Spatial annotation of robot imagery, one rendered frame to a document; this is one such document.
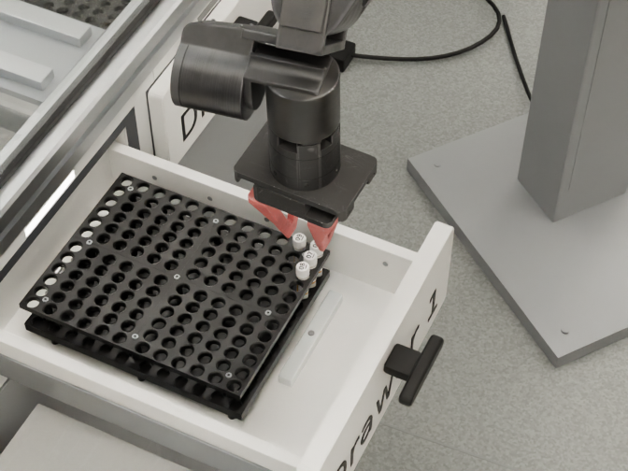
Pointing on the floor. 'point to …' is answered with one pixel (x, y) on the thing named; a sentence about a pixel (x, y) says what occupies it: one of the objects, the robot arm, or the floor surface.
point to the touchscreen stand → (551, 186)
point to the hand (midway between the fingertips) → (307, 233)
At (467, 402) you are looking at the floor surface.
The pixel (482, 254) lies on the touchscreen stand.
